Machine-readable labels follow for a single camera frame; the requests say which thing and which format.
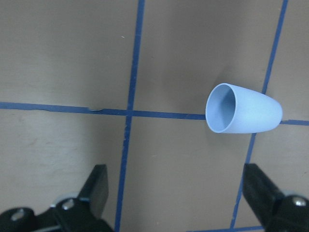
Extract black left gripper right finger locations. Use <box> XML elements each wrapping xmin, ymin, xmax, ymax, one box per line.
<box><xmin>242</xmin><ymin>163</ymin><xmax>309</xmax><ymax>232</ymax></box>

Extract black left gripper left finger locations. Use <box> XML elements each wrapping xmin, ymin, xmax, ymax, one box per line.
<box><xmin>0</xmin><ymin>164</ymin><xmax>113</xmax><ymax>232</ymax></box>

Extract light blue plastic cup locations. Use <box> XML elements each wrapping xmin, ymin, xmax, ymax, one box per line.
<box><xmin>205</xmin><ymin>83</ymin><xmax>283</xmax><ymax>133</ymax></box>

